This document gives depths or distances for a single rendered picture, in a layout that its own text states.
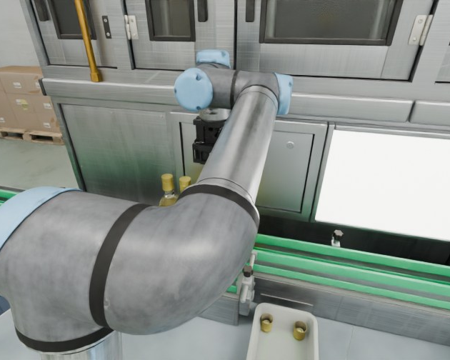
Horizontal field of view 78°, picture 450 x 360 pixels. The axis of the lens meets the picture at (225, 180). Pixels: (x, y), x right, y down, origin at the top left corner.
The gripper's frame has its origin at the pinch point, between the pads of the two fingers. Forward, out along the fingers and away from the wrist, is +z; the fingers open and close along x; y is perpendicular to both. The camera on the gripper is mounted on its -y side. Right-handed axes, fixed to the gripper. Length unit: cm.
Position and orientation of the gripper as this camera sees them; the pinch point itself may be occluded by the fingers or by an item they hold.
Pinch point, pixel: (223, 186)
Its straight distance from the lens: 79.1
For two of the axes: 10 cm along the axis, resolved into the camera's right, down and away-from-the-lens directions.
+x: -2.5, 5.0, -8.3
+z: 0.0, 8.6, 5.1
